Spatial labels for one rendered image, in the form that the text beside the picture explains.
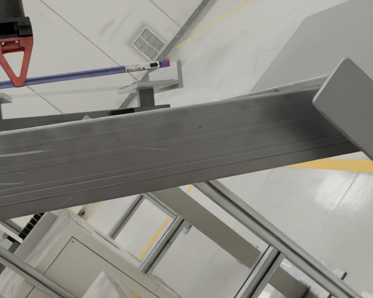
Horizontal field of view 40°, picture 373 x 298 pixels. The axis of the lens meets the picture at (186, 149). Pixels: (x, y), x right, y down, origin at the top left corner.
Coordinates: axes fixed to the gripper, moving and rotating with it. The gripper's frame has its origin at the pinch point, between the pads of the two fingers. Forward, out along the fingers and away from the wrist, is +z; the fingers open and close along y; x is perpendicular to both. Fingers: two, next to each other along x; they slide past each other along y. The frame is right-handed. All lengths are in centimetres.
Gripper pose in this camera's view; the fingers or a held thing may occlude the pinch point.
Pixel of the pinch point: (19, 81)
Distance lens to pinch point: 89.0
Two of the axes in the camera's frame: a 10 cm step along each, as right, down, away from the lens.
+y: 3.0, 0.1, -9.5
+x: 9.4, -1.8, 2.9
